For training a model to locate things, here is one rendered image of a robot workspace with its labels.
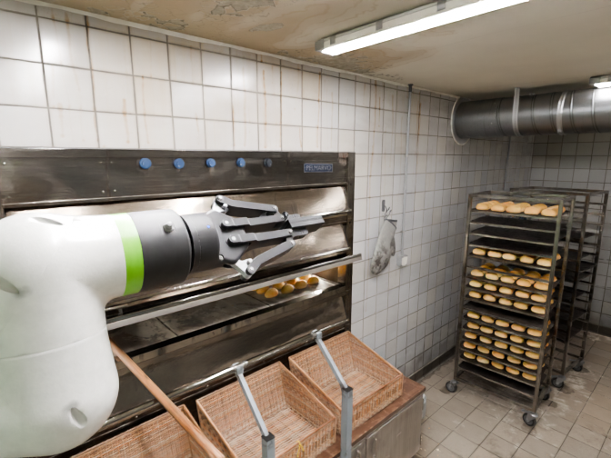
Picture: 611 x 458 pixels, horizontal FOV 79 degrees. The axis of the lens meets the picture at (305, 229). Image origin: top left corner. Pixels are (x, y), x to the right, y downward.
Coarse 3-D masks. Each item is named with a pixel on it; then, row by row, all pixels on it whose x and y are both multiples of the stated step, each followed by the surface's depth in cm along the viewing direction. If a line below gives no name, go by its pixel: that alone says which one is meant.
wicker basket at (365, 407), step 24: (336, 336) 257; (312, 360) 241; (360, 360) 259; (384, 360) 242; (312, 384) 214; (336, 384) 246; (360, 384) 246; (384, 384) 245; (336, 408) 201; (360, 408) 208; (336, 432) 204
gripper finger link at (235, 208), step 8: (216, 200) 52; (224, 200) 52; (232, 200) 53; (232, 208) 53; (240, 208) 53; (248, 208) 54; (256, 208) 55; (264, 208) 55; (272, 208) 56; (240, 216) 55; (248, 216) 56; (256, 216) 56
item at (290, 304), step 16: (336, 288) 256; (288, 304) 228; (304, 304) 236; (240, 320) 206; (256, 320) 213; (176, 336) 187; (192, 336) 187; (208, 336) 193; (144, 352) 172; (160, 352) 176
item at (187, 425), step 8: (112, 344) 173; (120, 352) 166; (128, 360) 160; (136, 368) 154; (136, 376) 151; (144, 376) 148; (144, 384) 145; (152, 384) 143; (152, 392) 140; (160, 392) 138; (160, 400) 135; (168, 400) 134; (168, 408) 131; (176, 408) 130; (176, 416) 126; (184, 416) 126; (184, 424) 123; (192, 424) 122; (192, 432) 119; (200, 432) 119; (200, 440) 116; (208, 440) 116; (208, 448) 112; (208, 456) 112; (216, 456) 109; (224, 456) 110
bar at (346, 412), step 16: (304, 336) 188; (320, 336) 193; (272, 352) 174; (240, 368) 161; (336, 368) 187; (192, 384) 148; (240, 384) 161; (352, 400) 183; (112, 416) 130; (128, 416) 132; (256, 416) 154; (96, 432) 126; (272, 448) 151
